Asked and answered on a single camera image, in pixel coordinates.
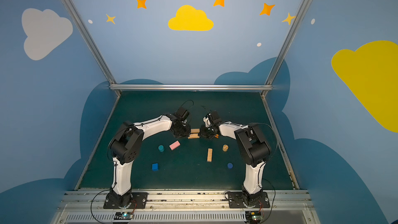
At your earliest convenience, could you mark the natural wood block front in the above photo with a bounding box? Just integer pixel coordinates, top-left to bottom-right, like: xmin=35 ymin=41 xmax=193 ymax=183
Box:
xmin=188 ymin=133 xmax=200 ymax=139

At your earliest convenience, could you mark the pink wood block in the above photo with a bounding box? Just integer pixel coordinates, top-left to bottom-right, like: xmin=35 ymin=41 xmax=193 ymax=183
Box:
xmin=169 ymin=141 xmax=180 ymax=150

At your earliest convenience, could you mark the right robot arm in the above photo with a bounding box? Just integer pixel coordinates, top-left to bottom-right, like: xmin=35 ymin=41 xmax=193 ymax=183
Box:
xmin=199 ymin=111 xmax=272 ymax=208

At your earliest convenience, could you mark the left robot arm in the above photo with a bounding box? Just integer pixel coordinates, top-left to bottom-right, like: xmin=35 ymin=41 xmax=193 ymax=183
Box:
xmin=104 ymin=106 xmax=191 ymax=209

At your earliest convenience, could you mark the natural wood cylinder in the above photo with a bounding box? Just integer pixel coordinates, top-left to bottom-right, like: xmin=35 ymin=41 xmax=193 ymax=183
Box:
xmin=222 ymin=145 xmax=229 ymax=152

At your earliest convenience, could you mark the blue wood cube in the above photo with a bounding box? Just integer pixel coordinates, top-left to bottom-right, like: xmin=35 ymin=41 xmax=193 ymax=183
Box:
xmin=152 ymin=163 xmax=159 ymax=172

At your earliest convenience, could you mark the right controller board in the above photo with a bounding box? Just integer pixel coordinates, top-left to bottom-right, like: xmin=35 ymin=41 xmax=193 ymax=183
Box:
xmin=245 ymin=212 xmax=263 ymax=224

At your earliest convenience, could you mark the controller board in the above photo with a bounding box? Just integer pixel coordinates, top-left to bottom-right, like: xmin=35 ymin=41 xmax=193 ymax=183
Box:
xmin=114 ymin=212 xmax=134 ymax=221
xmin=245 ymin=212 xmax=263 ymax=224

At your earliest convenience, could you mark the left controller board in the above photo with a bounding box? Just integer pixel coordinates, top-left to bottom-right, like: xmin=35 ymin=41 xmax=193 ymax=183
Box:
xmin=114 ymin=212 xmax=134 ymax=221

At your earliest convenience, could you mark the aluminium rear frame bar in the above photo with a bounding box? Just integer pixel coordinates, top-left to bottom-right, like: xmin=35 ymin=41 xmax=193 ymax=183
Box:
xmin=109 ymin=84 xmax=273 ymax=91

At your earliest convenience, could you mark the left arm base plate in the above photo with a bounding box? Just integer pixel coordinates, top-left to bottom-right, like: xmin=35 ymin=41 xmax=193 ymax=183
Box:
xmin=103 ymin=191 xmax=148 ymax=209

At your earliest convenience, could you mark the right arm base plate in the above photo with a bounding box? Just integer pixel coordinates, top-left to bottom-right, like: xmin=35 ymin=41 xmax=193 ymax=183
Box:
xmin=224 ymin=191 xmax=271 ymax=208

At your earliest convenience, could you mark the aluminium front rail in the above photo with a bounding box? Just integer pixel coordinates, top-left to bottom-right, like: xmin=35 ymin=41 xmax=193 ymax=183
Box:
xmin=51 ymin=189 xmax=320 ymax=224

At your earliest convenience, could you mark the aluminium right frame post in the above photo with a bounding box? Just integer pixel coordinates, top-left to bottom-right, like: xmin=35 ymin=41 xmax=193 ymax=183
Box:
xmin=261 ymin=0 xmax=313 ymax=99

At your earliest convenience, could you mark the aluminium frame post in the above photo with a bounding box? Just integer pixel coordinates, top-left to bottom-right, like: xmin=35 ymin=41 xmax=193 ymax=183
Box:
xmin=61 ymin=0 xmax=117 ymax=86
xmin=261 ymin=0 xmax=313 ymax=99

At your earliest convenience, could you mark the aluminium left frame post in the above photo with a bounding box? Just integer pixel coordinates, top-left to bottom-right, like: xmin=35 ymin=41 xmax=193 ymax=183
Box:
xmin=61 ymin=0 xmax=117 ymax=86

